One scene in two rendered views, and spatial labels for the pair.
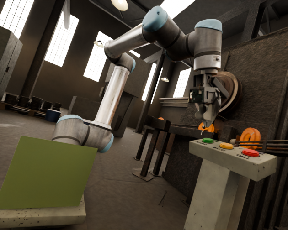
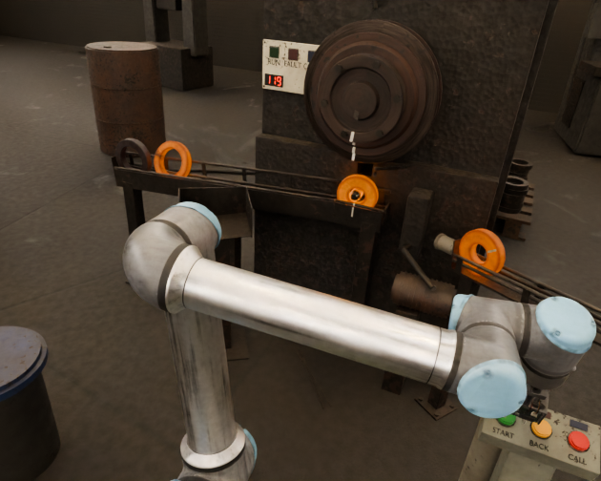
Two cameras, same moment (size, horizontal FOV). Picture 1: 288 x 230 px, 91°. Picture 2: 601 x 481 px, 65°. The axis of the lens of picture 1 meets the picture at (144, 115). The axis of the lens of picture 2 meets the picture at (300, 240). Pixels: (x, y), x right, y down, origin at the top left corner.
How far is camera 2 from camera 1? 1.09 m
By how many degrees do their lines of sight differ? 51
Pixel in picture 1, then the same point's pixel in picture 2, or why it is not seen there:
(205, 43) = (565, 368)
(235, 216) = not seen: hidden behind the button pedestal
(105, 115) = (226, 427)
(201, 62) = (549, 386)
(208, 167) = (520, 463)
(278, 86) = (516, 79)
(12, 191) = not seen: outside the picture
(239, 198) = not seen: hidden behind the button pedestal
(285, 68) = (535, 29)
